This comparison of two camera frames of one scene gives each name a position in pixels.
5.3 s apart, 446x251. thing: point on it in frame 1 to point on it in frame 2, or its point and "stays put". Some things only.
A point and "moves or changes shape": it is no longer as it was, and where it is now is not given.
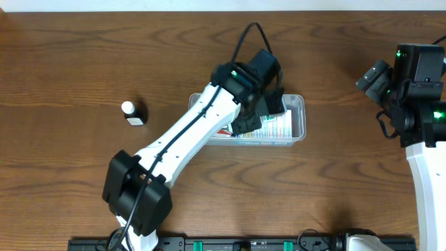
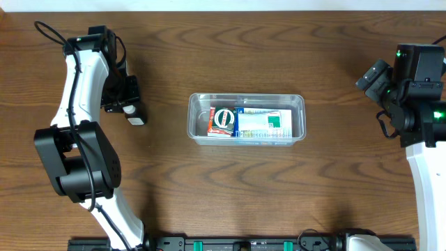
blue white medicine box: [274, 125] stays put
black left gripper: [251, 120] to [118, 103]
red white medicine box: [221, 131] moves or changes shape
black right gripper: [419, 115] stays put
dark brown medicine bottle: [135, 113] stays put
